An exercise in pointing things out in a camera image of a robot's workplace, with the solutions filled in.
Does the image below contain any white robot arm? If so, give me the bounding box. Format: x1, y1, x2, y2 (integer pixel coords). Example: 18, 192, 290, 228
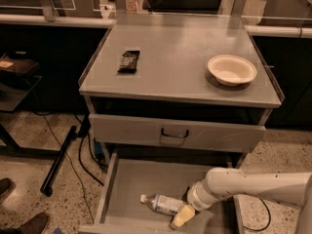
170, 168, 312, 234

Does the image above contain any blue label plastic bottle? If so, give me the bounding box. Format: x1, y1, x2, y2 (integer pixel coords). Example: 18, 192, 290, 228
139, 194, 184, 216

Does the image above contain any black floor cable left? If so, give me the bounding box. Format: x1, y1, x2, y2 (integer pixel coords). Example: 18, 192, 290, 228
32, 109, 109, 224

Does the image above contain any brown shoe lower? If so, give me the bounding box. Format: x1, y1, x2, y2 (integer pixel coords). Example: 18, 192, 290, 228
0, 211, 51, 234

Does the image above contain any brown shoe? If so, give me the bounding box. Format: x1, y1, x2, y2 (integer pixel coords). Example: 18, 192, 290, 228
0, 177, 15, 200
0, 211, 51, 234

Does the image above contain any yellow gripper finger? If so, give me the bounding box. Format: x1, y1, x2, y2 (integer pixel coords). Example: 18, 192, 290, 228
170, 205, 195, 229

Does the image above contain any white rail left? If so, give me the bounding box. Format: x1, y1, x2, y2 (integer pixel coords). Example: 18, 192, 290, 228
0, 14, 115, 28

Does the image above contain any white rail right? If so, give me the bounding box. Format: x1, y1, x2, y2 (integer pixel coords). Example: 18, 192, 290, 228
245, 25, 312, 39

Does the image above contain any dark side table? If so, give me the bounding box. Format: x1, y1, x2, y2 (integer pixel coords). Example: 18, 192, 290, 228
0, 76, 60, 159

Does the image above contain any white rail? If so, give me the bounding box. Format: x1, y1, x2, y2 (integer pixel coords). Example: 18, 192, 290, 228
0, 14, 115, 28
245, 25, 312, 39

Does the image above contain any white paper bowl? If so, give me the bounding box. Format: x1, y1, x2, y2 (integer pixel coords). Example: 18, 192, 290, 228
207, 55, 257, 87

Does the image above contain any grey drawer cabinet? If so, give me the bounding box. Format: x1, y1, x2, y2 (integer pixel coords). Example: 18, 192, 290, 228
79, 14, 284, 167

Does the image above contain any black metal stand leg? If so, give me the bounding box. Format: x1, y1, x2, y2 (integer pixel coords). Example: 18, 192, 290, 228
40, 126, 76, 197

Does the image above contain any black snack bar packet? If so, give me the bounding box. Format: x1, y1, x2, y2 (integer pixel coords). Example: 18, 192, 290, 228
118, 51, 140, 74

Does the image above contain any black drawer handle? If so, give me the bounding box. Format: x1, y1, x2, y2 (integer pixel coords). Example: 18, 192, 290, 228
161, 128, 189, 138

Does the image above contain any brown shoe upper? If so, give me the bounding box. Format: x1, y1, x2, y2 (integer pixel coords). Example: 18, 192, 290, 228
0, 177, 15, 200

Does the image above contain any grey top drawer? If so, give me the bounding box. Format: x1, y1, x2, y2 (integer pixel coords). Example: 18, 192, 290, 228
90, 114, 265, 153

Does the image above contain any black floor cable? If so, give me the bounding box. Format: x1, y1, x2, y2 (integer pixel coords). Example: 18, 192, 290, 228
243, 197, 272, 232
32, 109, 109, 224

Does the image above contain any open grey middle drawer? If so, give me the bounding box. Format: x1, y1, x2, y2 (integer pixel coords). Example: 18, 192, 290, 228
78, 153, 244, 234

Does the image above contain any black floor cable right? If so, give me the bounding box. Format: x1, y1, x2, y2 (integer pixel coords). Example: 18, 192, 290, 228
243, 197, 272, 232

